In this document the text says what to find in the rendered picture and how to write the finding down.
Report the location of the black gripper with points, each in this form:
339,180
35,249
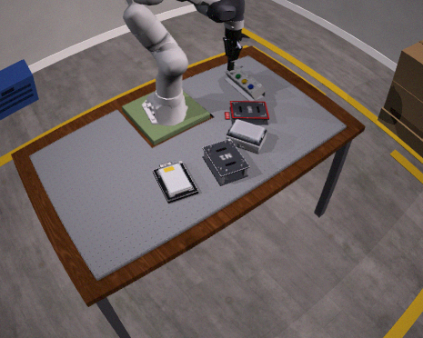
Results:
233,42

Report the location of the white button panel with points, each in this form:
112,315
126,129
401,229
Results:
241,80

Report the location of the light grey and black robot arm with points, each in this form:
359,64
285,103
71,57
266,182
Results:
168,109

